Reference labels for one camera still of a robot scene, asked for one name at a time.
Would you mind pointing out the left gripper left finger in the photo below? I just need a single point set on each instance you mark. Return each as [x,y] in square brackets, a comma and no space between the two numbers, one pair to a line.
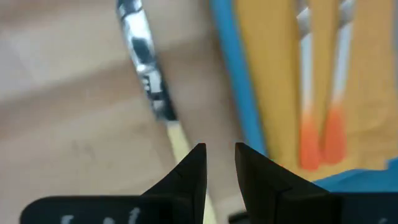
[124,210]

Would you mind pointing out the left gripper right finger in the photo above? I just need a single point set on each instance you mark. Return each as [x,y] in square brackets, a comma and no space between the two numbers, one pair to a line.
[295,205]

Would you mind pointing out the blue tray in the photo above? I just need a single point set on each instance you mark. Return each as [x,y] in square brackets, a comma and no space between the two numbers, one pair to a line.
[239,77]

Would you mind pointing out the white orange-tipped chopstick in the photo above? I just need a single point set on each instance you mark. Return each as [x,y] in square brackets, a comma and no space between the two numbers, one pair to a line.
[335,137]
[308,140]

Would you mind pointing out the yellow napkin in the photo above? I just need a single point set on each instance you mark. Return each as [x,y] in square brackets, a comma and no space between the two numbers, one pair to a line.
[273,77]

